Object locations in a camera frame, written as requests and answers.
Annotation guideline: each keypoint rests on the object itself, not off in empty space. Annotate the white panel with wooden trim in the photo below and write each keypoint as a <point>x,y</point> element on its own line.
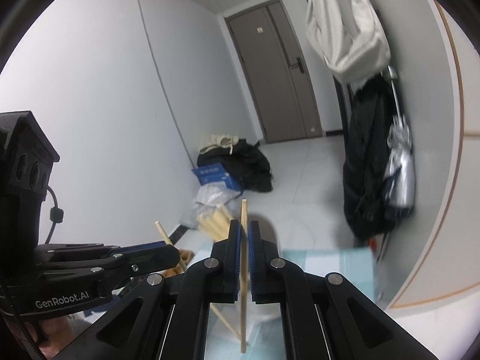
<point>450,195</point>

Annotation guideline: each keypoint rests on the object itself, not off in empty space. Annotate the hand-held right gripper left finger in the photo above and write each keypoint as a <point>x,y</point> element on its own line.
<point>236,266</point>

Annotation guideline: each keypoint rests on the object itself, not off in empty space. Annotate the white plastic bag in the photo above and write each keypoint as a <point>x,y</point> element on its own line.
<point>210,198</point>

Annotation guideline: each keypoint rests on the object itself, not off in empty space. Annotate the beige cloth bag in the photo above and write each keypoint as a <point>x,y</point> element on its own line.
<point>221,141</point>

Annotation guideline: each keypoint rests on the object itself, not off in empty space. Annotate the person's left hand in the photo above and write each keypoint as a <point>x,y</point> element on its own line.
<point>56,333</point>

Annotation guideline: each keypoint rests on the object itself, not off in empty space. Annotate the orange brown scraps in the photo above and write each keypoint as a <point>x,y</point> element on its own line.
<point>185,257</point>

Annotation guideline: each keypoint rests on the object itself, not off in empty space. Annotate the silver folded umbrella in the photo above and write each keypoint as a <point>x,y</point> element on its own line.
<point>401,172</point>

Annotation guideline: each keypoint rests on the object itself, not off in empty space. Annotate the grey brown door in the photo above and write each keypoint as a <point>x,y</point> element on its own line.
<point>277,82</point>

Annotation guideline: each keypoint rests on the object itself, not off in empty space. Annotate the blue cardboard box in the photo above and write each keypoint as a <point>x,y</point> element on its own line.
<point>210,174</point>

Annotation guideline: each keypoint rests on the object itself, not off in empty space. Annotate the person's black jacket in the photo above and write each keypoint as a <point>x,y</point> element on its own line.
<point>15,341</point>

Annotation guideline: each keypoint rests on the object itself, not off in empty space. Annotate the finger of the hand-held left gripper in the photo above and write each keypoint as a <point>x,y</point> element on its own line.
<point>157,258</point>
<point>75,249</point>

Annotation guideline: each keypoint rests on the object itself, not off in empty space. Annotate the white hanging bag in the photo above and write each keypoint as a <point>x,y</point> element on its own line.
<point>345,26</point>

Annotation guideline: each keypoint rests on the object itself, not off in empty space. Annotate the teal checkered tablecloth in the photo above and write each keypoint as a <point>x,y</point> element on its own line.
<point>326,262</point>

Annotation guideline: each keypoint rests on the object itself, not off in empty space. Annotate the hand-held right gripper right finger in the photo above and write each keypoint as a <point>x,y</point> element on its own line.
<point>252,266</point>

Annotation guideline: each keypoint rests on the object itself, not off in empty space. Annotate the black bag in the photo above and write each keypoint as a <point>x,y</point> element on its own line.
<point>251,168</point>

